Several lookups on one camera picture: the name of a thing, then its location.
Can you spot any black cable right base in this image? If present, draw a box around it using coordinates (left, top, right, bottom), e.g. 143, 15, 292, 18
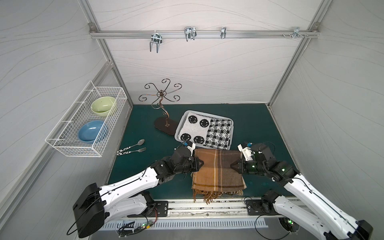
254, 209, 292, 240

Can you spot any green table mat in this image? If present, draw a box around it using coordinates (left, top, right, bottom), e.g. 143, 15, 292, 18
108, 104, 294, 200

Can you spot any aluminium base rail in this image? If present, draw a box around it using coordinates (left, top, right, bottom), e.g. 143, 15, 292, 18
119, 196, 289, 222

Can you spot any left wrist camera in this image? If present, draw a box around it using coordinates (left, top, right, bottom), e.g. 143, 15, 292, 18
183, 141, 196, 155

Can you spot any double metal hook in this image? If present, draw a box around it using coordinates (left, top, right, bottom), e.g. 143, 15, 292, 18
150, 33, 163, 53

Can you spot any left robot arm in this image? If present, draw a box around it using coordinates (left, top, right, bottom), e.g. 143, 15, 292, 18
73, 145, 204, 239

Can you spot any black white smiley scarf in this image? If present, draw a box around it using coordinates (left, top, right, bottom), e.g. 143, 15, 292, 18
178, 111, 233, 150

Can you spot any white plastic basket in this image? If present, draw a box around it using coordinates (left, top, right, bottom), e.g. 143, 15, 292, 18
174, 110, 235, 151

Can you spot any aluminium top rail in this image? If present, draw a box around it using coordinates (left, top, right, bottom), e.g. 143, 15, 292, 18
90, 30, 321, 40

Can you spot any metal jewelry tree stand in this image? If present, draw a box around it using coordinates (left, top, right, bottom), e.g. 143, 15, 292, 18
138, 78, 183, 136

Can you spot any cable bundle left base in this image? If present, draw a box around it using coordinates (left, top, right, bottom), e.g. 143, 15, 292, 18
117, 208, 159, 238

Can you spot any right metal hook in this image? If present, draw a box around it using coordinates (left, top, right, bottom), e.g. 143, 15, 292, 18
282, 27, 310, 40

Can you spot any brown plaid fringed scarf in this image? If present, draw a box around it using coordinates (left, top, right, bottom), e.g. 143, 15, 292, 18
192, 149, 247, 204

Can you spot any green ceramic bowl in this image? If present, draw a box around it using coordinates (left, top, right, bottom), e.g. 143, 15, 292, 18
91, 96, 117, 118

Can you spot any patterned handle spoon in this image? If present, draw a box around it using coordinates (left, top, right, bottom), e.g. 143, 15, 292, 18
117, 138, 146, 153

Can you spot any patterned handle fork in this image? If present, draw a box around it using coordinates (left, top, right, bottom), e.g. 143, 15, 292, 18
117, 148, 147, 156

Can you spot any small metal hook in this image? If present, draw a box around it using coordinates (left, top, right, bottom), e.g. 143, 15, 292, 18
221, 27, 227, 39

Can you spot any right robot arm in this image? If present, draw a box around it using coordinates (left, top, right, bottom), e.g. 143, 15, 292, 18
231, 143, 373, 240

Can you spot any white vent strip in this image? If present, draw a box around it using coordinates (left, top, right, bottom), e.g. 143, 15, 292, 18
101, 218, 269, 231

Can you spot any blue ceramic bowl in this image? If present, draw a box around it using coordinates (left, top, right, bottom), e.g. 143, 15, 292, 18
78, 120, 109, 144

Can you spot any white wire wall basket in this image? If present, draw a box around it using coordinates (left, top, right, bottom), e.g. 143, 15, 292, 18
45, 82, 128, 158

